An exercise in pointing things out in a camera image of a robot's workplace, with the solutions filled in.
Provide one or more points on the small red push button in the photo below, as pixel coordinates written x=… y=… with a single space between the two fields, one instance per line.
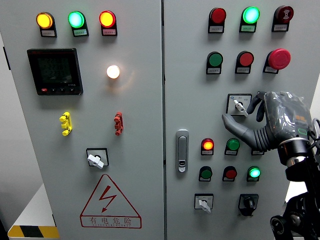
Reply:
x=230 y=173

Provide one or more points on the dark red buzzer lamp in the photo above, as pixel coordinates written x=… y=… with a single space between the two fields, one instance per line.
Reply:
x=284 y=13

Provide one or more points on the black yellow striped tape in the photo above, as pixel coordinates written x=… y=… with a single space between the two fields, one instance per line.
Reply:
x=32 y=232

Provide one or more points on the small label plate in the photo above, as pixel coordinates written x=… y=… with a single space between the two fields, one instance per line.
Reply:
x=213 y=70
x=242 y=70
x=207 y=152
x=280 y=27
x=80 y=32
x=216 y=29
x=229 y=180
x=205 y=180
x=270 y=70
x=252 y=180
x=231 y=152
x=247 y=28
x=48 y=33
x=109 y=32
x=257 y=153

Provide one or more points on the large yellow lamp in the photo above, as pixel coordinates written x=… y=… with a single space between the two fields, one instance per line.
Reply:
x=44 y=20

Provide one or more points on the pale grey door with lock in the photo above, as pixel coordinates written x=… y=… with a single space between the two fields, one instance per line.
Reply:
x=190 y=100

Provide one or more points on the small lit green lamp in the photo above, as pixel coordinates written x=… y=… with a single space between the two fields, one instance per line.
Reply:
x=254 y=172

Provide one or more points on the small unlit green lamp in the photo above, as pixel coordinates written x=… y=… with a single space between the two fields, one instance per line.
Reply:
x=233 y=144

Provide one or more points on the small green push button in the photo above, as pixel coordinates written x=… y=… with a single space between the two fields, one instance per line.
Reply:
x=206 y=173

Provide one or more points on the black door hinge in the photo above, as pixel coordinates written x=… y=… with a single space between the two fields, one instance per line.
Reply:
x=6 y=58
x=54 y=220

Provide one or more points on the black display meter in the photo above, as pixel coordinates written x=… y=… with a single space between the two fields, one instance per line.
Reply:
x=55 y=71

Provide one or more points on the large red push button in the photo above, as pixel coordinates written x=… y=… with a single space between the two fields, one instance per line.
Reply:
x=245 y=59

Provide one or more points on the white lamp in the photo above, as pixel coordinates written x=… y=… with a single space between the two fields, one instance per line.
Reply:
x=113 y=71

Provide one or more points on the pale grey door with display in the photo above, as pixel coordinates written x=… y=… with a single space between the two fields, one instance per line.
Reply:
x=140 y=112

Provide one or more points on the silver door lock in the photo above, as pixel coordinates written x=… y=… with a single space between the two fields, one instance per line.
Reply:
x=182 y=150

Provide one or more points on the small lit red lamp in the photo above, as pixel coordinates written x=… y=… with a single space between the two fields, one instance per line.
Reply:
x=207 y=144

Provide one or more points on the large unlit red lamp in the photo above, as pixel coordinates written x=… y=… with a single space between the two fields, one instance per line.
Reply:
x=218 y=15

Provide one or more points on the large green lamp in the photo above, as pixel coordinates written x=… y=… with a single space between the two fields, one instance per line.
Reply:
x=251 y=15
x=76 y=19

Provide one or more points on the large lit red lamp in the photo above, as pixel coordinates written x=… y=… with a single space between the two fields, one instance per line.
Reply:
x=107 y=19

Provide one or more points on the red warning triangle sticker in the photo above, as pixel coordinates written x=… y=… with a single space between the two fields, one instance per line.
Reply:
x=107 y=196

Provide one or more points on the large green push button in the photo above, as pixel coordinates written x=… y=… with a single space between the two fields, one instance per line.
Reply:
x=215 y=59

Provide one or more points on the large red stop button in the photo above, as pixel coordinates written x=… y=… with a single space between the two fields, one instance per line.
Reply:
x=278 y=58

